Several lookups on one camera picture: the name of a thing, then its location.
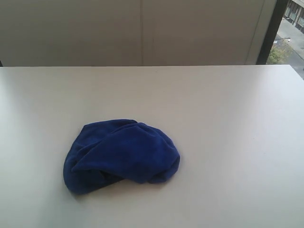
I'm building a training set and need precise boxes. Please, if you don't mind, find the blue towel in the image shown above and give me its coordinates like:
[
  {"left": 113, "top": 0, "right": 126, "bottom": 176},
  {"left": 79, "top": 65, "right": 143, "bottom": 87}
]
[{"left": 63, "top": 119, "right": 181, "bottom": 195}]

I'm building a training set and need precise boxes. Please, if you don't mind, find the black window frame post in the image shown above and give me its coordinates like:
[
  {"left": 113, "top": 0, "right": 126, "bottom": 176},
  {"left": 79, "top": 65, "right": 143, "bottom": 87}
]
[{"left": 256, "top": 0, "right": 288, "bottom": 65}]

